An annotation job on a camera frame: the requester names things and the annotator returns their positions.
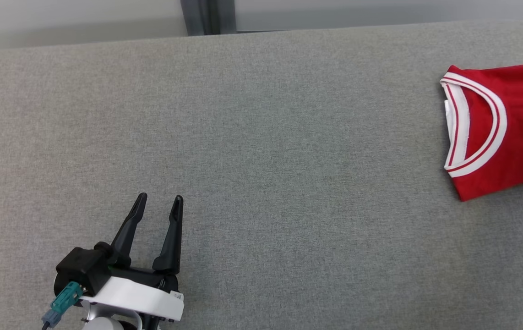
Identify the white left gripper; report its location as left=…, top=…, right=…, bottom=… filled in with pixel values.
left=78, top=192, right=185, bottom=330

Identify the red basketball jersey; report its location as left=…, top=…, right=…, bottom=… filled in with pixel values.
left=440, top=55, right=523, bottom=203

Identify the grey metal frame post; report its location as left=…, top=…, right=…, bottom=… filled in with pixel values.
left=180, top=0, right=237, bottom=37

